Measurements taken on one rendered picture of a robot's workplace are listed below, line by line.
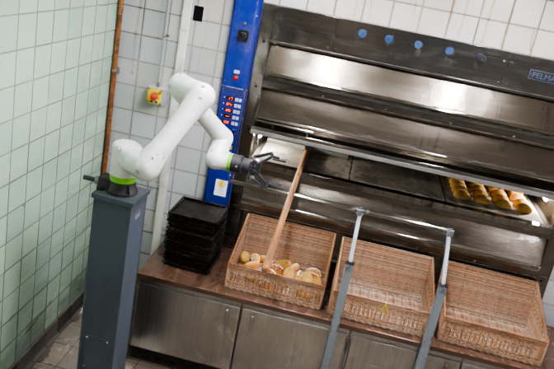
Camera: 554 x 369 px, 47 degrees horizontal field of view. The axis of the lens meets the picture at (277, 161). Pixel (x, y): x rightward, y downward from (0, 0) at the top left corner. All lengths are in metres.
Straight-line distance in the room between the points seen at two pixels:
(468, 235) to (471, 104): 0.79
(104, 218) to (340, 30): 1.63
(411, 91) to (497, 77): 0.46
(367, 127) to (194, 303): 1.39
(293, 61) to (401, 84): 0.62
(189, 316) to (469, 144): 1.84
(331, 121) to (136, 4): 1.31
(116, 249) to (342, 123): 1.46
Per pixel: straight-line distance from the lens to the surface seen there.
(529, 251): 4.04
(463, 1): 3.65
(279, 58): 3.70
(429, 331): 3.52
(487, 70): 3.71
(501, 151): 3.82
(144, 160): 2.84
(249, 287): 3.61
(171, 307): 3.72
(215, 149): 3.27
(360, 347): 3.64
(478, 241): 3.97
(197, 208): 3.77
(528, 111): 3.78
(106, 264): 3.16
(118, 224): 3.05
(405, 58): 3.66
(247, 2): 3.67
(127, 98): 3.98
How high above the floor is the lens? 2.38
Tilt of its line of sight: 18 degrees down
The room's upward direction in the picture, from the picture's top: 11 degrees clockwise
